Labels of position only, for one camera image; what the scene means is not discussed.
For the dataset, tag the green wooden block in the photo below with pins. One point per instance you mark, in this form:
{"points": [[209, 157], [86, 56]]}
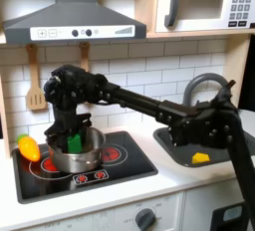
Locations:
{"points": [[74, 144]]}

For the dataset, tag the wooden slotted spatula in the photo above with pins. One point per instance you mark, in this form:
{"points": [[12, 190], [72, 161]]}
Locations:
{"points": [[36, 99]]}

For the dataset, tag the dark grey sink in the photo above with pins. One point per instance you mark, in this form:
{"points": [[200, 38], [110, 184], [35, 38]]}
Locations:
{"points": [[179, 157]]}

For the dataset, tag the yellow wooden block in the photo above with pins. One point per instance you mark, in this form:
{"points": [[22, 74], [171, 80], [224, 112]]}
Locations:
{"points": [[201, 158]]}

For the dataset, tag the grey extractor hood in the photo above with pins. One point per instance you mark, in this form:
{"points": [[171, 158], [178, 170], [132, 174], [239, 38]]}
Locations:
{"points": [[76, 16]]}

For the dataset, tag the grey oven knob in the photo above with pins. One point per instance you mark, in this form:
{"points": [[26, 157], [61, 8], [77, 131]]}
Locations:
{"points": [[145, 220]]}

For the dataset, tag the orange toy carrot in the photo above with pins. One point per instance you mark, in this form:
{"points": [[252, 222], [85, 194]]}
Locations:
{"points": [[29, 148]]}

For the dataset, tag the wooden shelf board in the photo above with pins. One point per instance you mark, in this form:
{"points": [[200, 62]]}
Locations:
{"points": [[199, 34]]}

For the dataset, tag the dark grey tap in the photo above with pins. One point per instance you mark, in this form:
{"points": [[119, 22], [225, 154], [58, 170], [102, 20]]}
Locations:
{"points": [[192, 87]]}

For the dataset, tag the white kitchen cabinet front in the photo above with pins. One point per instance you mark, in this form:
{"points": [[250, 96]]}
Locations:
{"points": [[172, 211]]}

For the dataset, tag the white toy microwave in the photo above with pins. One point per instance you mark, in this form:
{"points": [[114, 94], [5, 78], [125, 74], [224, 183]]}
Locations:
{"points": [[199, 2]]}

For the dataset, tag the black toy stove top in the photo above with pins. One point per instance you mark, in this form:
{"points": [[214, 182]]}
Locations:
{"points": [[132, 165]]}

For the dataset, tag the black box with screen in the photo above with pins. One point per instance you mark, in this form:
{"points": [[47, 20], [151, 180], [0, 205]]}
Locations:
{"points": [[219, 223]]}

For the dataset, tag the steel pot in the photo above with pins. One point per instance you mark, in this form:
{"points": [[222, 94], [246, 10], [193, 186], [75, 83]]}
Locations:
{"points": [[79, 163]]}

